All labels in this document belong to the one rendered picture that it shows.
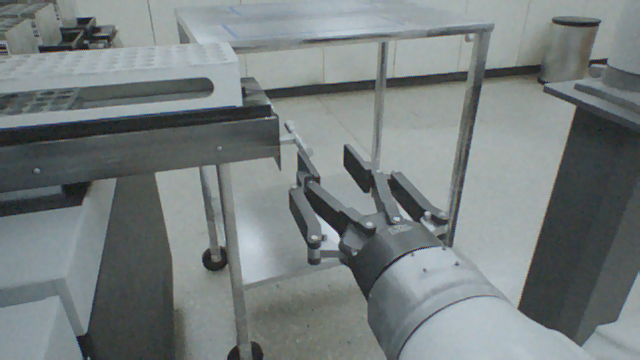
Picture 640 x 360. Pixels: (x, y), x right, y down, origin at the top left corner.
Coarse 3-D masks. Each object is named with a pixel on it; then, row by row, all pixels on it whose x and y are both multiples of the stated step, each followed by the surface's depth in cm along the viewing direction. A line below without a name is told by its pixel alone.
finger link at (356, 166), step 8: (344, 144) 53; (344, 152) 53; (352, 152) 51; (344, 160) 54; (352, 160) 51; (360, 160) 49; (352, 168) 51; (360, 168) 49; (368, 168) 48; (352, 176) 52; (360, 176) 49; (368, 176) 48; (360, 184) 50; (368, 184) 49; (368, 192) 49
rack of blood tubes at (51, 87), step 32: (0, 64) 46; (32, 64) 46; (64, 64) 46; (96, 64) 46; (128, 64) 46; (160, 64) 46; (192, 64) 46; (224, 64) 46; (0, 96) 48; (32, 96) 49; (64, 96) 49; (96, 96) 53; (128, 96) 54; (160, 96) 54; (192, 96) 54; (224, 96) 48
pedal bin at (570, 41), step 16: (560, 16) 314; (576, 16) 312; (560, 32) 305; (576, 32) 299; (592, 32) 299; (560, 48) 308; (576, 48) 303; (592, 48) 308; (544, 64) 322; (560, 64) 311; (576, 64) 308; (544, 80) 324; (560, 80) 315
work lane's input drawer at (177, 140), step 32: (256, 96) 52; (32, 128) 43; (64, 128) 44; (96, 128) 45; (128, 128) 46; (160, 128) 46; (192, 128) 47; (224, 128) 48; (256, 128) 49; (288, 128) 60; (0, 160) 43; (32, 160) 44; (64, 160) 45; (96, 160) 45; (128, 160) 46; (160, 160) 47; (192, 160) 49; (224, 160) 50; (0, 192) 44
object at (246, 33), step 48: (336, 0) 121; (384, 0) 121; (240, 48) 75; (288, 48) 78; (384, 48) 133; (480, 48) 94; (384, 96) 140; (240, 192) 138; (336, 192) 138; (240, 240) 116; (288, 240) 116; (336, 240) 116; (240, 288) 100; (240, 336) 106
